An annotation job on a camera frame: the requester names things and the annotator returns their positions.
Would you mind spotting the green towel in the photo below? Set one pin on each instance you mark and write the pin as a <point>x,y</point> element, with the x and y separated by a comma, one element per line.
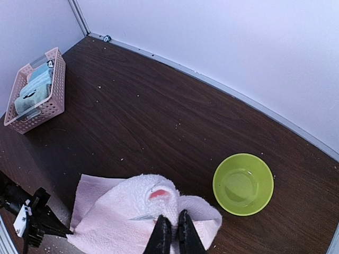
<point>27,100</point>

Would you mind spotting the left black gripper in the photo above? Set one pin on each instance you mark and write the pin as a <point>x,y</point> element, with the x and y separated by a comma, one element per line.
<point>41,221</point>

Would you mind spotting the folded blue towel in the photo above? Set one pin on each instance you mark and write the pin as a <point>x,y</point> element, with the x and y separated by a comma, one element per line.
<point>42,79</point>

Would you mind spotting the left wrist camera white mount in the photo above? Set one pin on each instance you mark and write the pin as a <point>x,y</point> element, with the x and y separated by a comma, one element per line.
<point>22,219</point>

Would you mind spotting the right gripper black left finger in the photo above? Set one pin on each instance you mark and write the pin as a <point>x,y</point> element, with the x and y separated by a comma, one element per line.
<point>161,237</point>

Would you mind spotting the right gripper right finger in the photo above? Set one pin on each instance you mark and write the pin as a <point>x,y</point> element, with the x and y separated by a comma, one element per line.
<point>188,238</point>

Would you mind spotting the blue cartoon towel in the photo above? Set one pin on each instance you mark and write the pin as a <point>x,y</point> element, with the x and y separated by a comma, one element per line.
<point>46,68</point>

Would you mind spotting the left aluminium frame post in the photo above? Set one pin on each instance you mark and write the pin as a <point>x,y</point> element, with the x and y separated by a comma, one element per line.
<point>79,17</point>

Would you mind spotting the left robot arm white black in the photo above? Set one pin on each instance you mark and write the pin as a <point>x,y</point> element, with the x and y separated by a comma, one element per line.
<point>13,197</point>

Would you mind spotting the pink plastic basket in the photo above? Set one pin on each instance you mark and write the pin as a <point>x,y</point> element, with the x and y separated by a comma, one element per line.
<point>46,109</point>

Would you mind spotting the yellow-green bowl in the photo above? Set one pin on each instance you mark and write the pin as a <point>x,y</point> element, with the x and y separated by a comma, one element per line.
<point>243,184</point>

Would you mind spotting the pink towel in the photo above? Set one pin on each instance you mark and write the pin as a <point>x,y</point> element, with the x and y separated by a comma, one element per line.
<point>115,215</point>

